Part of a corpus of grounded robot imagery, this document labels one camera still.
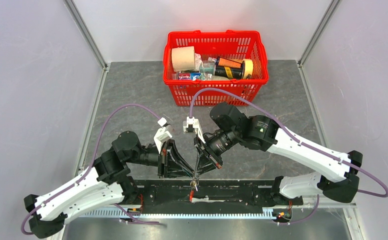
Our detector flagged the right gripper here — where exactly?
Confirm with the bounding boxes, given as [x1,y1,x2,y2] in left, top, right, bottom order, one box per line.
[194,128,240,178]

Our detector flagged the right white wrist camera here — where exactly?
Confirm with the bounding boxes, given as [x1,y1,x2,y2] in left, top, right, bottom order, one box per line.
[183,116,205,143]

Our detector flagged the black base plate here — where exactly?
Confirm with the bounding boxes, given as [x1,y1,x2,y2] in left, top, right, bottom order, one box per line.
[120,179,304,215]

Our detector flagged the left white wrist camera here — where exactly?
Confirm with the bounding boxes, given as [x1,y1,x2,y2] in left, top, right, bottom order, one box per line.
[153,117,174,154]

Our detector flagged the yellow masking tape roll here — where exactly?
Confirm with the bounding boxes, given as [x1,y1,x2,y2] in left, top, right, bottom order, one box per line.
[242,58,254,79]

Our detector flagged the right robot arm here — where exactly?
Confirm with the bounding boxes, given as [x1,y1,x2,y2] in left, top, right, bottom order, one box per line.
[194,102,363,205]

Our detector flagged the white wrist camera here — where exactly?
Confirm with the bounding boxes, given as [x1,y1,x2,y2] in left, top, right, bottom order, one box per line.
[153,117,174,154]
[183,116,205,143]

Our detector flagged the snack packets in basket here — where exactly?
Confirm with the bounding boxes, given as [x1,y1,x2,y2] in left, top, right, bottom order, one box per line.
[172,53,217,81]

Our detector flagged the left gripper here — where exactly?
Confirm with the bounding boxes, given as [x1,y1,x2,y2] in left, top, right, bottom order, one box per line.
[125,138,195,179]

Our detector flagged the beige paper roll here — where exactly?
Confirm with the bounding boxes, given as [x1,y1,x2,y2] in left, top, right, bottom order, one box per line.
[171,46,195,72]

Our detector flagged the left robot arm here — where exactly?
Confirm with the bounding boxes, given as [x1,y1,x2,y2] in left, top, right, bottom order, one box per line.
[22,131,194,239]

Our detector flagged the red plastic basket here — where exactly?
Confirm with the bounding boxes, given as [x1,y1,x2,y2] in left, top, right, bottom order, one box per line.
[162,30,269,107]

